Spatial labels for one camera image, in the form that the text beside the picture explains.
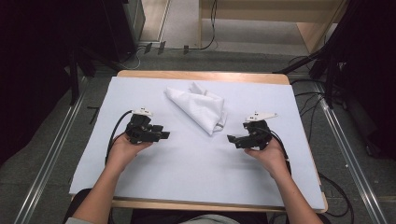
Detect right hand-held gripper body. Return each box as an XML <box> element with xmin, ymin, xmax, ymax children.
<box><xmin>242</xmin><ymin>110</ymin><xmax>278</xmax><ymax>151</ymax></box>

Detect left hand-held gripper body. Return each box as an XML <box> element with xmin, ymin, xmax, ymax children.
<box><xmin>125</xmin><ymin>106</ymin><xmax>158</xmax><ymax>146</ymax></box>

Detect white cloth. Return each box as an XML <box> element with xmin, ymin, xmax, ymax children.
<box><xmin>163</xmin><ymin>81</ymin><xmax>229</xmax><ymax>136</ymax></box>

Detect person's left hand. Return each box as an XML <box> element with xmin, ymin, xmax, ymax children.
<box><xmin>106</xmin><ymin>133</ymin><xmax>154</xmax><ymax>173</ymax></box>

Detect person's right hand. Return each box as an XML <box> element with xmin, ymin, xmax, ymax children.
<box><xmin>244</xmin><ymin>137</ymin><xmax>291</xmax><ymax>180</ymax></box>

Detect white table sheet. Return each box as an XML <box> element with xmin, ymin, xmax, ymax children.
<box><xmin>68</xmin><ymin>76</ymin><xmax>327</xmax><ymax>211</ymax></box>

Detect wooden table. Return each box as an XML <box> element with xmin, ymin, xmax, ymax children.
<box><xmin>70</xmin><ymin>69</ymin><xmax>329</xmax><ymax>215</ymax></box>

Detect person's dark trousers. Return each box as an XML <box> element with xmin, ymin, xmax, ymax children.
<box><xmin>62</xmin><ymin>188</ymin><xmax>332</xmax><ymax>224</ymax></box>

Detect black stand leg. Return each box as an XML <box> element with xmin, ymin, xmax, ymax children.
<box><xmin>273</xmin><ymin>46</ymin><xmax>332</xmax><ymax>76</ymax></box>

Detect black cabinet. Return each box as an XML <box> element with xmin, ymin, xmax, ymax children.
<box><xmin>101</xmin><ymin>0</ymin><xmax>147</xmax><ymax>63</ymax></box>

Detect black curtain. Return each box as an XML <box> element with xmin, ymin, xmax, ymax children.
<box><xmin>0</xmin><ymin>0</ymin><xmax>108</xmax><ymax>167</ymax></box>
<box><xmin>311</xmin><ymin>0</ymin><xmax>396</xmax><ymax>161</ymax></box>

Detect light wooden desk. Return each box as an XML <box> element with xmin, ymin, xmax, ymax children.
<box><xmin>197</xmin><ymin>0</ymin><xmax>348</xmax><ymax>54</ymax></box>

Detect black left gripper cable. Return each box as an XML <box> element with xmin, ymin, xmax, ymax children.
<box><xmin>105</xmin><ymin>109</ymin><xmax>134</xmax><ymax>166</ymax></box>

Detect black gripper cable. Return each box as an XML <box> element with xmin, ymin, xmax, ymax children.
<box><xmin>105</xmin><ymin>109</ymin><xmax>134</xmax><ymax>166</ymax></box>
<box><xmin>269</xmin><ymin>129</ymin><xmax>293</xmax><ymax>175</ymax></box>

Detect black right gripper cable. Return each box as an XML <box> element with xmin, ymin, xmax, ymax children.
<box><xmin>269</xmin><ymin>129</ymin><xmax>293</xmax><ymax>175</ymax></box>

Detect bundle of black floor cables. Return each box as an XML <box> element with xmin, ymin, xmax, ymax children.
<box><xmin>288</xmin><ymin>55</ymin><xmax>326</xmax><ymax>145</ymax></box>

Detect white floor cable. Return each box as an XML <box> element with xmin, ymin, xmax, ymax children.
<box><xmin>120</xmin><ymin>46</ymin><xmax>148</xmax><ymax>71</ymax></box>

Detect metal floor rail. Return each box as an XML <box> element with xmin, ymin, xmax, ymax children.
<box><xmin>13</xmin><ymin>77</ymin><xmax>90</xmax><ymax>224</ymax></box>
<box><xmin>312</xmin><ymin>82</ymin><xmax>389</xmax><ymax>224</ymax></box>

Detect black floor cable loop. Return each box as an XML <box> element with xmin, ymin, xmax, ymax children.
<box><xmin>317</xmin><ymin>172</ymin><xmax>356</xmax><ymax>224</ymax></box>

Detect black hanging cable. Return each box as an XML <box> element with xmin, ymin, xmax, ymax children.
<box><xmin>183</xmin><ymin>0</ymin><xmax>219</xmax><ymax>54</ymax></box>

